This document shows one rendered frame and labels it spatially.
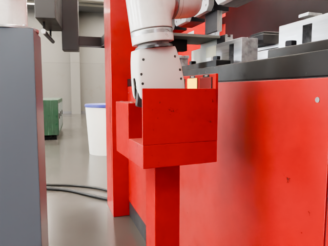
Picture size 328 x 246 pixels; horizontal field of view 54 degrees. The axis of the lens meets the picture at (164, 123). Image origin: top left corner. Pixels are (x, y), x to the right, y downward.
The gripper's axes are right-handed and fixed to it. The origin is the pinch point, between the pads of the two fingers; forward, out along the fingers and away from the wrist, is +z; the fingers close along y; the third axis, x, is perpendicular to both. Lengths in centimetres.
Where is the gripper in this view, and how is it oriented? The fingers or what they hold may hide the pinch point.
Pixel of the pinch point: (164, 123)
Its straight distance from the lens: 66.2
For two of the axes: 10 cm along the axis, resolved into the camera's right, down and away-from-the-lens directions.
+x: 4.0, 0.6, -9.2
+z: 1.3, 9.8, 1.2
